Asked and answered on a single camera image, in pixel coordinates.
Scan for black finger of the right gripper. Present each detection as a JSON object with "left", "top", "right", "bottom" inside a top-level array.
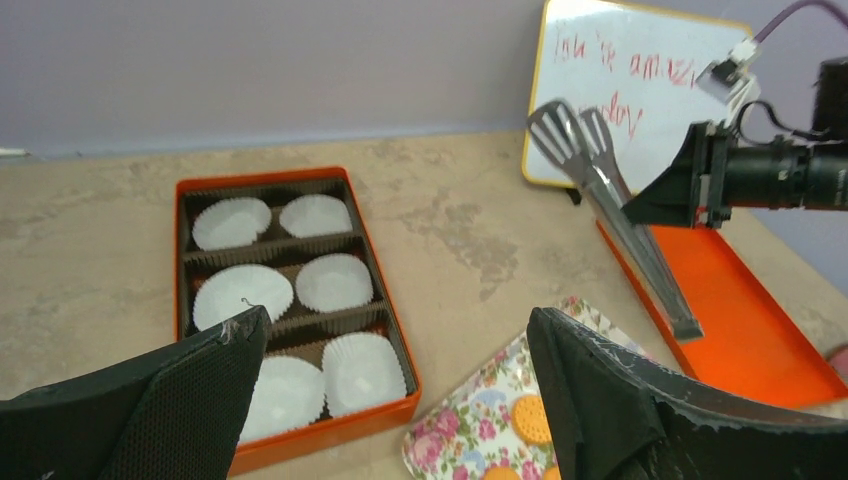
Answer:
[{"left": 621, "top": 124, "right": 697, "bottom": 228}]

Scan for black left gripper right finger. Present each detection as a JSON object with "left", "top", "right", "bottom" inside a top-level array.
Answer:
[{"left": 526, "top": 307, "right": 847, "bottom": 479}]

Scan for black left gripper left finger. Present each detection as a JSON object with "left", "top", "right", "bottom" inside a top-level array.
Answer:
[{"left": 1, "top": 306, "right": 270, "bottom": 479}]

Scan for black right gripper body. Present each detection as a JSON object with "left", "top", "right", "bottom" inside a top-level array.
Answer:
[{"left": 690, "top": 57, "right": 847, "bottom": 229}]

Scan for metal serving tongs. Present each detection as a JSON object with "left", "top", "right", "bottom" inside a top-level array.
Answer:
[{"left": 526, "top": 99, "right": 704, "bottom": 342}]

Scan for round orange cookie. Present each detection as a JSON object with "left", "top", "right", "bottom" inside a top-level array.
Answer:
[{"left": 511, "top": 395, "right": 552, "bottom": 446}]

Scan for white paper cup front left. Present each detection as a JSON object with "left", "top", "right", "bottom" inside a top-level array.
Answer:
[{"left": 239, "top": 355, "right": 325, "bottom": 444}]

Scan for white paper cup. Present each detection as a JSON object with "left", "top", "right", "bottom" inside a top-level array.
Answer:
[
  {"left": 239, "top": 355, "right": 325, "bottom": 444},
  {"left": 278, "top": 194, "right": 353, "bottom": 238},
  {"left": 192, "top": 264, "right": 295, "bottom": 331},
  {"left": 191, "top": 197, "right": 272, "bottom": 251},
  {"left": 295, "top": 253, "right": 374, "bottom": 313},
  {"left": 321, "top": 332, "right": 407, "bottom": 418}
]

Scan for floral serving tray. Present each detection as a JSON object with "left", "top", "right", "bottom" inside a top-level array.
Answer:
[{"left": 402, "top": 295, "right": 647, "bottom": 480}]

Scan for orange cookie lower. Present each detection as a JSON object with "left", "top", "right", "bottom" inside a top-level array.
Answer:
[{"left": 481, "top": 466, "right": 521, "bottom": 480}]

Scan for white dry-erase board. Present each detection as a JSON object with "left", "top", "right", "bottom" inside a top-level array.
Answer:
[{"left": 529, "top": 0, "right": 751, "bottom": 191}]

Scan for white paper cup middle left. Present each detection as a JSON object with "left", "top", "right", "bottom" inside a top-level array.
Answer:
[{"left": 192, "top": 264, "right": 295, "bottom": 331}]

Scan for orange box lid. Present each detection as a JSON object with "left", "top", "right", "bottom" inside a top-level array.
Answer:
[{"left": 599, "top": 227, "right": 847, "bottom": 409}]

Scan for white paper cup front right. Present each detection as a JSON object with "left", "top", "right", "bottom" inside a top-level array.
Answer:
[{"left": 321, "top": 332, "right": 407, "bottom": 418}]

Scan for white paper cup back left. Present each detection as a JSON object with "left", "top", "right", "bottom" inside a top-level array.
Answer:
[{"left": 191, "top": 197, "right": 272, "bottom": 251}]

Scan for white paper cup middle right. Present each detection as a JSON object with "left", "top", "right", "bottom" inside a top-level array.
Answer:
[{"left": 295, "top": 253, "right": 374, "bottom": 313}]

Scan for orange cookie box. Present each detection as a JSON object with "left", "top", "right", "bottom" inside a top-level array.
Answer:
[{"left": 173, "top": 166, "right": 421, "bottom": 479}]

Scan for white paper cup back right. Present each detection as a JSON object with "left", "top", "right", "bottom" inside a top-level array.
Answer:
[{"left": 278, "top": 194, "right": 353, "bottom": 238}]

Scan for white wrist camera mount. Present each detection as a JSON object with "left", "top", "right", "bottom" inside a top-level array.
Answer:
[{"left": 696, "top": 38, "right": 761, "bottom": 121}]

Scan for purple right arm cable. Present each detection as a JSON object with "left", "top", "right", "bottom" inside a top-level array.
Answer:
[{"left": 753, "top": 0, "right": 848, "bottom": 45}]

